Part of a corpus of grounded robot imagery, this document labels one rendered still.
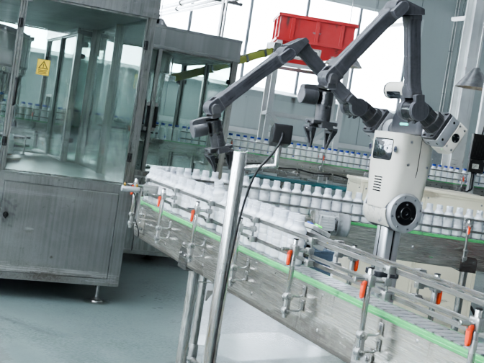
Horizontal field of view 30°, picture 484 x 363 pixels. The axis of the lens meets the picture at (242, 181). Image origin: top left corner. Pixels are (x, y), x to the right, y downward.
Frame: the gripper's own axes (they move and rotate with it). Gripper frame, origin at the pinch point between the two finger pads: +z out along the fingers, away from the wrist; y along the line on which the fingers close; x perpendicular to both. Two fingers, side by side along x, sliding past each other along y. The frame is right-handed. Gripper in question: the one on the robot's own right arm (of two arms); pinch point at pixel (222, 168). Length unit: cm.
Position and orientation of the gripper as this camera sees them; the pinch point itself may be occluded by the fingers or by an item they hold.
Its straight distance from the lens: 361.1
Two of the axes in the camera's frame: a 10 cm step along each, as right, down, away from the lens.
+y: -9.1, 2.0, -3.5
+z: 1.5, 9.7, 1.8
